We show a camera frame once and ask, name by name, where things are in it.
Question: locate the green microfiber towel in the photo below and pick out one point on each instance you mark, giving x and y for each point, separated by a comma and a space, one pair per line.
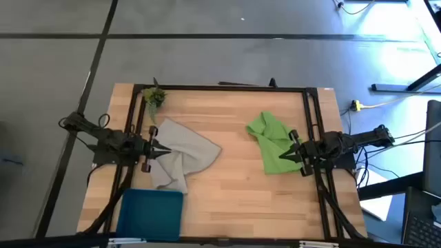
272, 141

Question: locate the potted artificial green plant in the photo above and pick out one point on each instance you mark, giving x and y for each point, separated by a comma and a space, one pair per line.
154, 98

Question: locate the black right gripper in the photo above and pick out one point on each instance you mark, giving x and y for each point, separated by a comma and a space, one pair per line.
306, 153

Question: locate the black metal table frame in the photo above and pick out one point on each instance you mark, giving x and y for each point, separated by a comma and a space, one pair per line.
224, 88

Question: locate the yellow power plug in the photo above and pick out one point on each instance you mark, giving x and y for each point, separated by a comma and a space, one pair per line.
356, 105

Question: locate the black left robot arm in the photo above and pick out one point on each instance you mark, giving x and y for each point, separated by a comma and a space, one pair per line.
113, 143

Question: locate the black laptop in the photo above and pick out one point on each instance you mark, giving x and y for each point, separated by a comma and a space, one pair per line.
422, 224

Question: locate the black monitor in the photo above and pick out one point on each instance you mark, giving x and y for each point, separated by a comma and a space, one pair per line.
432, 148

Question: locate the grey microfiber towel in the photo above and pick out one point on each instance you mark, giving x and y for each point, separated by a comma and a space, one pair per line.
186, 148

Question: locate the white paper sheet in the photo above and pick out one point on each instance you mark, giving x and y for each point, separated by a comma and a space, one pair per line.
377, 203

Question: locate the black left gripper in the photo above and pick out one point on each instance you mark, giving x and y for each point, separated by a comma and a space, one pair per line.
146, 148

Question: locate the black desk leg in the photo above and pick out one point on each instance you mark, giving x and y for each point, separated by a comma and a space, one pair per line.
396, 88

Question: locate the black desk bar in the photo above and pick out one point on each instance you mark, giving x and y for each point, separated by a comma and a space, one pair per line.
389, 187

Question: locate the silver bracket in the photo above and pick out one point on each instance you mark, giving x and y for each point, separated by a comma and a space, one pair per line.
318, 244
125, 242

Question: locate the teal plastic bin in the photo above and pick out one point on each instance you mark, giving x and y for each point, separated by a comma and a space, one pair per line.
150, 213

